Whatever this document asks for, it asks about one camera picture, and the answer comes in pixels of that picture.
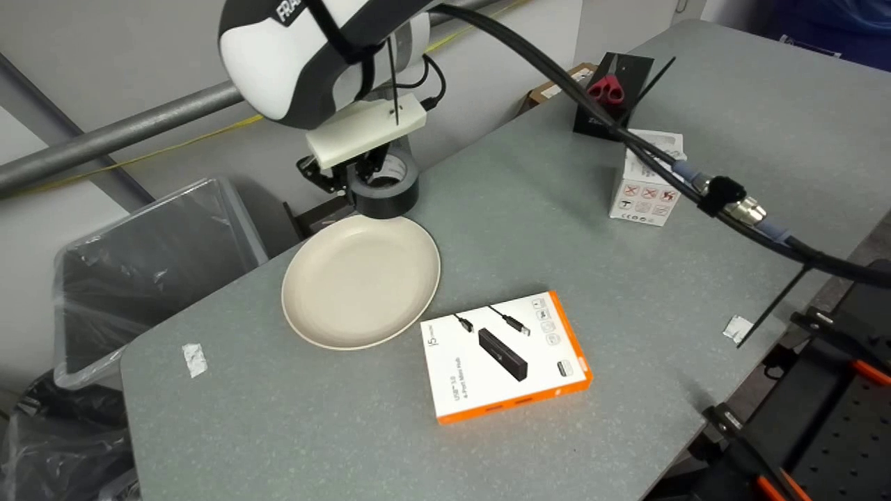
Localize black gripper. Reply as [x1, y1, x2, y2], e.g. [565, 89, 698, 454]
[296, 145, 398, 186]

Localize black tape roll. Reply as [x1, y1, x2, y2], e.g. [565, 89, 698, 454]
[345, 153, 420, 218]

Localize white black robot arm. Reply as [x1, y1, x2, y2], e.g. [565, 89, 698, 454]
[217, 0, 434, 192]

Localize cream round plate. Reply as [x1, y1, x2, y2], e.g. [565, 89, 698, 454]
[281, 214, 439, 351]

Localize white paper label scrap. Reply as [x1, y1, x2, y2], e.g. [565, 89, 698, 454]
[725, 316, 751, 345]
[182, 342, 208, 377]

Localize white orange flat product box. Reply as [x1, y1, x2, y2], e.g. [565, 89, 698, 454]
[420, 289, 595, 422]

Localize clear plastic bin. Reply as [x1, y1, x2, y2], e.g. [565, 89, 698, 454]
[52, 177, 268, 388]

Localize black stand with red scissors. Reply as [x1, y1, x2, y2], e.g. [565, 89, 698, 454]
[584, 51, 675, 124]

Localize small white cube box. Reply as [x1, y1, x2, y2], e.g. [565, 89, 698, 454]
[609, 128, 689, 225]

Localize black orange clamp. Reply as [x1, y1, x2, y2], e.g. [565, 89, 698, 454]
[698, 308, 891, 501]

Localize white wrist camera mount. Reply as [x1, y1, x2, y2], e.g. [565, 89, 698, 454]
[307, 93, 425, 168]

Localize grey metal rail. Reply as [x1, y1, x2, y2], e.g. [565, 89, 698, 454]
[0, 81, 242, 196]

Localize thick black cable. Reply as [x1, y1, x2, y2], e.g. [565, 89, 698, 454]
[425, 0, 891, 289]

